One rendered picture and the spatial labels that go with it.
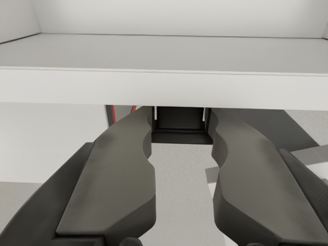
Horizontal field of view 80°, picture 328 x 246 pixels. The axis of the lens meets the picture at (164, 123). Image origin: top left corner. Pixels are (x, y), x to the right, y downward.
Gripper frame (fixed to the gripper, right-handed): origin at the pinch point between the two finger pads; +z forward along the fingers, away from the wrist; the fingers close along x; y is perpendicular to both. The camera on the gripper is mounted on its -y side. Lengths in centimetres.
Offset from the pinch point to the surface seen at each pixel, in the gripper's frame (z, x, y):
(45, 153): 14.6, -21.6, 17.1
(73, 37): 5.4, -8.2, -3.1
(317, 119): 91, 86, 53
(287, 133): 28.0, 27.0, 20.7
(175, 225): 91, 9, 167
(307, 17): 6.9, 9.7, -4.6
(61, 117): 14.5, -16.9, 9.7
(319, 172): 14.6, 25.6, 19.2
